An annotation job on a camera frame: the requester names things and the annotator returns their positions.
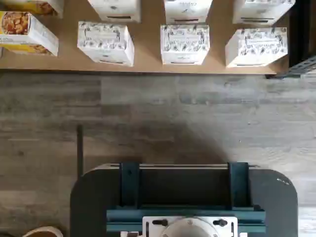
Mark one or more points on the teal metal mounting frame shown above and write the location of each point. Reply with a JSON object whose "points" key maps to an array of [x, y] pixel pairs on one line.
{"points": [[128, 187]]}

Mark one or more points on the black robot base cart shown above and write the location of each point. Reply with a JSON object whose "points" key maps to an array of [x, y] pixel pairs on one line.
{"points": [[89, 197]]}

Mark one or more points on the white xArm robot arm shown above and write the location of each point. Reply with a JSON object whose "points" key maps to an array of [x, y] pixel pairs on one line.
{"points": [[190, 229]]}

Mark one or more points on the white floral print carton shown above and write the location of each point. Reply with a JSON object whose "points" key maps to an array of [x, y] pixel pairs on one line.
{"points": [[103, 42], [184, 42], [116, 8], [256, 47], [264, 11], [187, 10]]}

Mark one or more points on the thin black rod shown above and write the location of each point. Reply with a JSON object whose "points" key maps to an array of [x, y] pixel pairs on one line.
{"points": [[79, 148]]}

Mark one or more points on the yellow granola carton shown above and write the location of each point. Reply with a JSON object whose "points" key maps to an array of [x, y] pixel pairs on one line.
{"points": [[22, 32], [42, 6]]}

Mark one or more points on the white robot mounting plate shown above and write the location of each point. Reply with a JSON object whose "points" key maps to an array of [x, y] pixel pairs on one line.
{"points": [[150, 229]]}

